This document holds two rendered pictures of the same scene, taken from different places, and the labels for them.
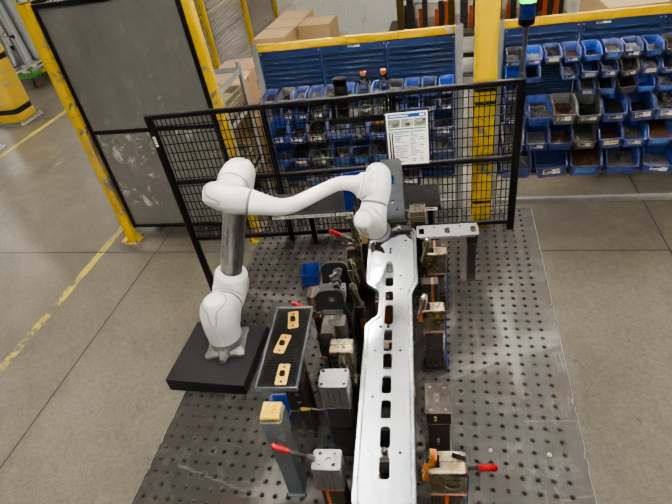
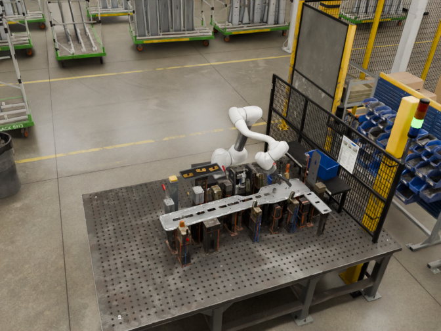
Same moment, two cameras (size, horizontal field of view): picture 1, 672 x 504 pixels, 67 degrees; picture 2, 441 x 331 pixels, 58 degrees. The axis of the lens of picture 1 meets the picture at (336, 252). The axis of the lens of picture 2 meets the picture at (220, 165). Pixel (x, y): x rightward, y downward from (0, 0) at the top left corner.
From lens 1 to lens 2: 2.30 m
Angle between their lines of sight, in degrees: 41
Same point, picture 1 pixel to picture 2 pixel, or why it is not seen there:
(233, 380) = not seen: hidden behind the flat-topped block
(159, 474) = (159, 183)
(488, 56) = (394, 140)
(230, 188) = (235, 113)
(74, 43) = (307, 26)
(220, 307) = (218, 154)
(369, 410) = (197, 209)
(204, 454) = not seen: hidden behind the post
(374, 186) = (273, 148)
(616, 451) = not seen: outside the picture
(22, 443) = (168, 159)
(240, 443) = (181, 196)
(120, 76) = (314, 50)
